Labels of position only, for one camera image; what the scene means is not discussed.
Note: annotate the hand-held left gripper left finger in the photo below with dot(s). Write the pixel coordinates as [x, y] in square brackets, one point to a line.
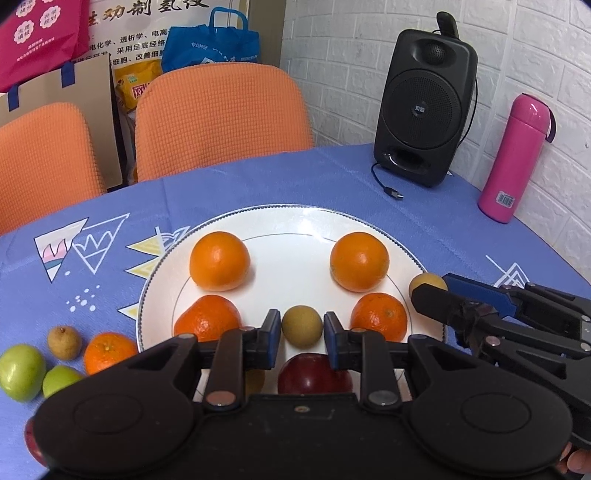
[271, 339]

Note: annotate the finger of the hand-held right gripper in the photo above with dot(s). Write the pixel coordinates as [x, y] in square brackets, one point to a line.
[436, 302]
[480, 290]

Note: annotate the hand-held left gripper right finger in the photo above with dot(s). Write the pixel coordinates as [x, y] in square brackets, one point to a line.
[331, 341]

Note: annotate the red plum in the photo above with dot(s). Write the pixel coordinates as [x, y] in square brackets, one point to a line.
[309, 376]
[31, 443]

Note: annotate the small mandarin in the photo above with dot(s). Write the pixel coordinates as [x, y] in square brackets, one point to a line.
[378, 316]
[110, 353]
[207, 318]

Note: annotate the white plate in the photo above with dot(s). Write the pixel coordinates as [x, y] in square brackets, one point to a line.
[291, 258]

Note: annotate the large orange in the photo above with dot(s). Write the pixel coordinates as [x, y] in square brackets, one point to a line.
[219, 261]
[359, 261]

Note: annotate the green jujube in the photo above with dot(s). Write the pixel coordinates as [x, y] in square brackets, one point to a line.
[22, 369]
[62, 381]

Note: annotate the person's right hand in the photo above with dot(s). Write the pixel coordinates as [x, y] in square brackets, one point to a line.
[579, 464]

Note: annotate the pink water bottle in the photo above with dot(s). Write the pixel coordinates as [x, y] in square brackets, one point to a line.
[512, 152]

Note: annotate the black speaker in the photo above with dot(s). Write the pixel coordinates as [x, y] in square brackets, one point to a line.
[425, 106]

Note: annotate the orange fabric chair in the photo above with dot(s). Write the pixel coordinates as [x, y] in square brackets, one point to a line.
[41, 161]
[217, 120]

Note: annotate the yellow plastic bag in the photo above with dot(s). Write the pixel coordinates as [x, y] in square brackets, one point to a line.
[134, 87]

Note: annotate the blue tote bag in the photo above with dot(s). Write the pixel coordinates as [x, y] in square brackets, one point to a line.
[207, 46]

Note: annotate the magenta tote bag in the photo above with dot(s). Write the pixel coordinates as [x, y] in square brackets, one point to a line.
[41, 50]

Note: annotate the white wall poster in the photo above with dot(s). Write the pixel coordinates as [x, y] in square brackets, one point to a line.
[129, 27]

